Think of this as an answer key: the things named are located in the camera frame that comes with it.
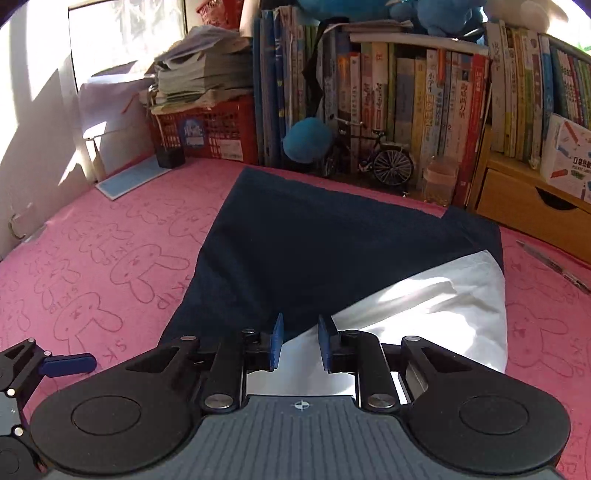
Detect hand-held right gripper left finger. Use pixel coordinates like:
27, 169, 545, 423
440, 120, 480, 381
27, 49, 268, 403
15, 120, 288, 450
124, 313, 284, 412

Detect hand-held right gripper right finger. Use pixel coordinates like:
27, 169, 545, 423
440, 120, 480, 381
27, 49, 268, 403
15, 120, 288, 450
318, 315, 483, 412

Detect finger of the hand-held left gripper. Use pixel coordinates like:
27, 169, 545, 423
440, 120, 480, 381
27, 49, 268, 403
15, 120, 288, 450
0, 338, 98, 400

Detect navy and white jacket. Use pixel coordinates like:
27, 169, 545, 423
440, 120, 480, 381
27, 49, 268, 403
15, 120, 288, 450
157, 166, 509, 402

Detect pink rabbit-print table mat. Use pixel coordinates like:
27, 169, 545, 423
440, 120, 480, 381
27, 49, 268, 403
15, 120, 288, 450
0, 154, 591, 480

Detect miniature bicycle model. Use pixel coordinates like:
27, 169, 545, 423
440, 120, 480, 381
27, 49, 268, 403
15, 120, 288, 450
323, 115, 415, 186

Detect light blue pad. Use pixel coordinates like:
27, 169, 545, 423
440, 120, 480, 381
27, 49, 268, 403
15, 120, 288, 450
95, 164, 171, 201

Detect clear plastic cup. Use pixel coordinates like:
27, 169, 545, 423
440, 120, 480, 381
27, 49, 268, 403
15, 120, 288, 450
422, 157, 460, 206

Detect round blue plush ball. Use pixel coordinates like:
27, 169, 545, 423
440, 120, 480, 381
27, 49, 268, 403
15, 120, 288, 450
283, 117, 334, 163

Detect small black box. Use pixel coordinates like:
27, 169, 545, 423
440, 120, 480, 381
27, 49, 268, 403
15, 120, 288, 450
156, 147, 186, 169

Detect large red plastic basket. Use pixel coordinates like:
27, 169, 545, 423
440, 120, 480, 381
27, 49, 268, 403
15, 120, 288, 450
150, 97, 257, 164

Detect wooden drawer shelf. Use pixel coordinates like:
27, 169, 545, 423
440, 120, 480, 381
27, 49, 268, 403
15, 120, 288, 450
466, 124, 591, 266

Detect pen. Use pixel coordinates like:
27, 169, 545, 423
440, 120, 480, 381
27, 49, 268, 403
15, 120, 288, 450
516, 240, 591, 295

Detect white paper sheets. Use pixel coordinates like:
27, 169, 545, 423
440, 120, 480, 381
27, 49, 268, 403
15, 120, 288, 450
79, 69, 160, 183

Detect row of colourful books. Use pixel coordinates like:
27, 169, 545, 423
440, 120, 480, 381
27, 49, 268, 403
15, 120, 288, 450
253, 7, 591, 208

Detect stack of papers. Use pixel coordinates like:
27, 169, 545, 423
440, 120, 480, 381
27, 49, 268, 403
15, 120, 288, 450
148, 25, 254, 114

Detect white card box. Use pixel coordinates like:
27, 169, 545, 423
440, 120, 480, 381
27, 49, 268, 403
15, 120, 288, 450
540, 113, 591, 204

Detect stack of flat books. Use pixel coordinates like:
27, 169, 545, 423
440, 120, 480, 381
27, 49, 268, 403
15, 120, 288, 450
323, 21, 490, 47

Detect small red plastic basket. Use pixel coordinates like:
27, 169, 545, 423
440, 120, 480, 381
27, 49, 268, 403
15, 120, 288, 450
196, 0, 245, 28

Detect bright window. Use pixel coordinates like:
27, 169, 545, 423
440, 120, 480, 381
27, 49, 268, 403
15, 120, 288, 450
69, 0, 188, 77

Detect white rabbit plush toy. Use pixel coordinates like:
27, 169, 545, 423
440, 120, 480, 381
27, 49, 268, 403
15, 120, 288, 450
487, 0, 571, 33

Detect black hanging strap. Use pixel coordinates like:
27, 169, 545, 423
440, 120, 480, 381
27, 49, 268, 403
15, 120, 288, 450
302, 25, 342, 121

